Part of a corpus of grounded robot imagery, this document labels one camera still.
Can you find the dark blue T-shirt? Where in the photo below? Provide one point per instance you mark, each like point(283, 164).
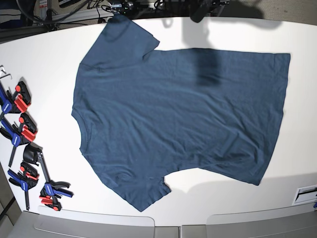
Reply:
point(145, 113)

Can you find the blue red bar clamp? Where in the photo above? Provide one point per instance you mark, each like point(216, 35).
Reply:
point(15, 103)
point(24, 134)
point(26, 179)
point(52, 191)

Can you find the bottom blue red bar clamp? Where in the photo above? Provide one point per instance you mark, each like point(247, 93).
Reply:
point(52, 191)

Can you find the top blue red bar clamp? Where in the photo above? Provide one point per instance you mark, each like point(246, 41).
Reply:
point(15, 103)

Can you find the left grey chair back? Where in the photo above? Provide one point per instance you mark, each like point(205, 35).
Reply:
point(71, 224)

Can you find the grey chair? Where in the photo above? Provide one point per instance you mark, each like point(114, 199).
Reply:
point(289, 222)
point(71, 224)

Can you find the metal hex key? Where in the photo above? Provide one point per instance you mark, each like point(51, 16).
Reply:
point(3, 73)

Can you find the right grey chair back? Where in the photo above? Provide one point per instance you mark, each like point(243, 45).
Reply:
point(289, 222)

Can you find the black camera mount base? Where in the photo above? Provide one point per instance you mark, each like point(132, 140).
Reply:
point(198, 9)

